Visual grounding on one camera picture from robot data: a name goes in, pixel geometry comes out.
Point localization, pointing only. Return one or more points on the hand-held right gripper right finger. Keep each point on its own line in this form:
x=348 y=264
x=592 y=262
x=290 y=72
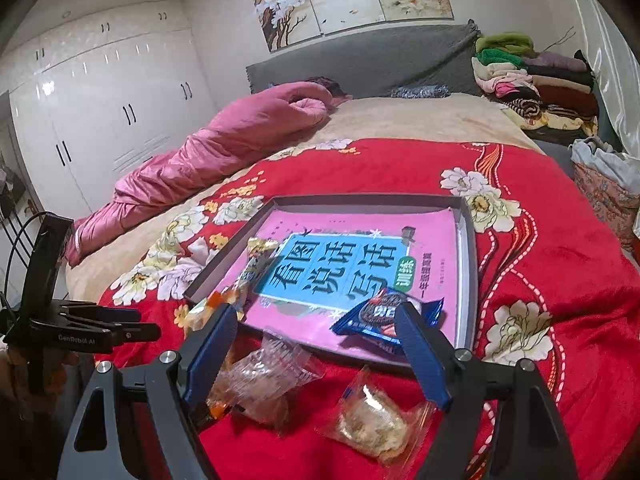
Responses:
x=421 y=355

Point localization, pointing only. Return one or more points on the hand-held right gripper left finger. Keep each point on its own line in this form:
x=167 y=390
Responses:
x=216 y=355

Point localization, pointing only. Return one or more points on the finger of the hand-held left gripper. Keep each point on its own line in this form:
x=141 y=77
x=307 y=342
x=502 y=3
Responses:
x=107 y=312
x=135 y=333

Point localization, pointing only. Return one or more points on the blue cookie packet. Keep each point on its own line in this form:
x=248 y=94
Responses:
x=367 y=321

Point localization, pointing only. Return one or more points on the grey shallow tray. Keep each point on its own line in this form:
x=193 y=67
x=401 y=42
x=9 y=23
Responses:
x=470 y=280

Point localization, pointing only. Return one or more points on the long yellow snack packet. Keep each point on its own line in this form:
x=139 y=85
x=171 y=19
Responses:
x=261 y=257

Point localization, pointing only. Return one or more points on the pale printed snack packet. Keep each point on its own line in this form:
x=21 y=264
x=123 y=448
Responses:
x=272 y=380

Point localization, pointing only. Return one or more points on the clear packet of crumbly snack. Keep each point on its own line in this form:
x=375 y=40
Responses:
x=370 y=420

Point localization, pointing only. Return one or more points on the pink book with blue title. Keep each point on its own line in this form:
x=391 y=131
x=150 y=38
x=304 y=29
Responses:
x=320 y=222

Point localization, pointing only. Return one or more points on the white wardrobe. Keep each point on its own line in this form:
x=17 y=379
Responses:
x=100 y=100

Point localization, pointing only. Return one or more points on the red floral blanket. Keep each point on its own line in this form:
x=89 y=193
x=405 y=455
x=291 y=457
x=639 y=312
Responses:
x=400 y=170

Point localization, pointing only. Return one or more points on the pink pillow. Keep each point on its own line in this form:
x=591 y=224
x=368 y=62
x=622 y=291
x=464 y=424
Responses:
x=225 y=130

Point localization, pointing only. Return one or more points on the floral fabric bag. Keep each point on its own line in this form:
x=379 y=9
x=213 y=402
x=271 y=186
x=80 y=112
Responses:
x=600 y=205

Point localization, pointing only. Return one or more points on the grey knitted cloth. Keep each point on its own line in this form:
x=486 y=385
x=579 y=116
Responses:
x=420 y=92

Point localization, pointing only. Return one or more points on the white crumpled cloth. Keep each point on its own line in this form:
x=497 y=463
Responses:
x=607 y=157

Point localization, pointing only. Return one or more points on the dark red pillow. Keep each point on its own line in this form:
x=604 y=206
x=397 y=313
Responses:
x=326 y=84

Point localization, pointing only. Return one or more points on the grey headboard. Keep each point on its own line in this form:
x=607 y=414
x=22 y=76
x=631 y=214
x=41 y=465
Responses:
x=375 y=65

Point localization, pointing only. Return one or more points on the pile of folded clothes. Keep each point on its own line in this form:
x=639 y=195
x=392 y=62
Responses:
x=545 y=85

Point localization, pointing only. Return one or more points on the white satin curtain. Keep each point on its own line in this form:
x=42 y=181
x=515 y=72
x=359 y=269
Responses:
x=615 y=60

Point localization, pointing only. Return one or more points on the floral wall painting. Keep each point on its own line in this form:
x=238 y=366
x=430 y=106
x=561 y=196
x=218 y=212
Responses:
x=350 y=0

